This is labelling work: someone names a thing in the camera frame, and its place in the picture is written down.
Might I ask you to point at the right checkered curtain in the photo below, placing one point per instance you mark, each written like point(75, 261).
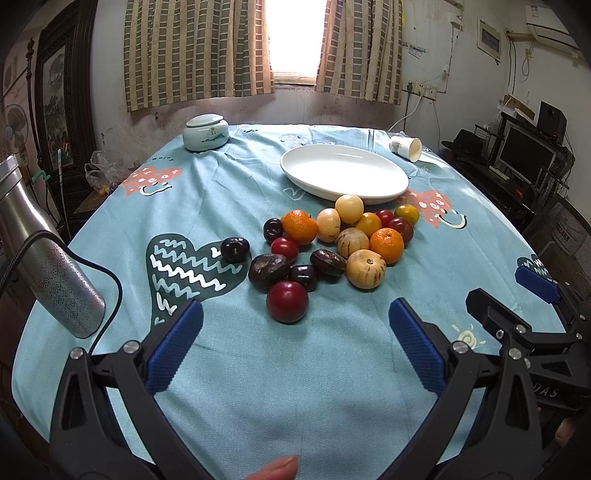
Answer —
point(362, 49)

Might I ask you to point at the small dark plum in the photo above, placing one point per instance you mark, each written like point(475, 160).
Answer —
point(305, 275)

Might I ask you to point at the white paper cup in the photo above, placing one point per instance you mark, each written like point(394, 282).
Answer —
point(408, 148)

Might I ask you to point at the computer monitor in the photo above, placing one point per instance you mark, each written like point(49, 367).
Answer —
point(525, 155)

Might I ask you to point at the checkered curtain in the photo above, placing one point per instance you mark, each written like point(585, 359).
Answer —
point(362, 49)
point(182, 51)

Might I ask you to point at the pale oblong fruit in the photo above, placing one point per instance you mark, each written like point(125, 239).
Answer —
point(329, 225)

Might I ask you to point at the small red plum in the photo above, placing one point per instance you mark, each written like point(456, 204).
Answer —
point(286, 247)

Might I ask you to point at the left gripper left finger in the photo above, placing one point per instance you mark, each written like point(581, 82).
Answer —
point(86, 441)

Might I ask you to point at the air conditioner unit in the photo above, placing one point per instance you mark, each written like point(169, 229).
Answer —
point(548, 30)

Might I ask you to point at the celadon lidded jar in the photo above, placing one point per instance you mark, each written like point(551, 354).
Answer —
point(205, 132)

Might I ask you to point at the large red plum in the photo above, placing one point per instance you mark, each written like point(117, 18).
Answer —
point(287, 302)

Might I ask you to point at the orange tangerine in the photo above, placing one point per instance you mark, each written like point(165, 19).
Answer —
point(388, 243)
point(300, 226)

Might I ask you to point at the pale yellow round fruit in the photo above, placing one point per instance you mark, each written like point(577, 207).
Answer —
point(350, 208)

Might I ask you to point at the dark brown passion fruit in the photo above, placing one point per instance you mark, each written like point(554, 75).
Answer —
point(268, 269)

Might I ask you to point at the white oval plate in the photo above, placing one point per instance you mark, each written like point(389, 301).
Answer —
point(330, 171)

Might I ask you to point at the orange tangerine left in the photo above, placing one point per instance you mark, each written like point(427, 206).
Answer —
point(300, 226)

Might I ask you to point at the light blue patterned tablecloth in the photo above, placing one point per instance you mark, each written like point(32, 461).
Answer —
point(334, 389)

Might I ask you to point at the small orange fruit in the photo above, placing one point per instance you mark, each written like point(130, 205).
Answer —
point(369, 223)

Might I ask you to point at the dark brown wrinkled fruit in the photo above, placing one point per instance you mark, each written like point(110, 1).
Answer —
point(328, 263)

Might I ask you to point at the striped tan pepino fruit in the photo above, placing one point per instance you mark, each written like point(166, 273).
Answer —
point(351, 240)

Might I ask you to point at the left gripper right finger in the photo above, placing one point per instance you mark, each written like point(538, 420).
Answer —
point(505, 439)

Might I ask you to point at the wall power strip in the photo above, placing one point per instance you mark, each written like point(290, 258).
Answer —
point(423, 90)

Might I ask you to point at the black speaker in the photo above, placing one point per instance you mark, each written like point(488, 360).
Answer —
point(552, 121)

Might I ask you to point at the framed painting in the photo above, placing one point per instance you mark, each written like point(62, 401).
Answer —
point(62, 92)

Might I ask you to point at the electric fan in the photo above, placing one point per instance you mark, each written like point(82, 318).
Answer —
point(15, 129)

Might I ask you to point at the dark purple plum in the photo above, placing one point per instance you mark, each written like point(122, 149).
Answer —
point(234, 249)

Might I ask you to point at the silver metal flask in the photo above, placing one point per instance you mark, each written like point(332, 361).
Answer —
point(56, 280)

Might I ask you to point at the dark red plum right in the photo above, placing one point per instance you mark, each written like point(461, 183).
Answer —
point(404, 227)

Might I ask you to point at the person's left hand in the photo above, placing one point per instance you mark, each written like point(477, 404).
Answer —
point(284, 468)

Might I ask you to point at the small red cherry fruit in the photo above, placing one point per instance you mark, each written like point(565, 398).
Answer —
point(385, 216)

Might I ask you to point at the dark cherry plum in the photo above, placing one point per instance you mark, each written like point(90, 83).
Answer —
point(272, 230)

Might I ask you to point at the large tan melon fruit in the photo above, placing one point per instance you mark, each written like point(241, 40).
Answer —
point(366, 269)

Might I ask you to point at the person's right hand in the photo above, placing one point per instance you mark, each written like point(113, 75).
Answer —
point(556, 427)

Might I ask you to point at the left checkered curtain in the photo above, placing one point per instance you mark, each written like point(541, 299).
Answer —
point(182, 51)

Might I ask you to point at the plastic bag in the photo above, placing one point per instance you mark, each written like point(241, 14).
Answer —
point(105, 171)

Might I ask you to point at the small yellow-orange fruit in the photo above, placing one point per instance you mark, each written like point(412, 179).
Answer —
point(408, 212)

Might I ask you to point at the orange tangerine right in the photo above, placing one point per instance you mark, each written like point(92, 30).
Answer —
point(388, 243)

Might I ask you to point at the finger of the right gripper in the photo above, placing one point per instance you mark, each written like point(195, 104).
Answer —
point(538, 285)
point(495, 316)

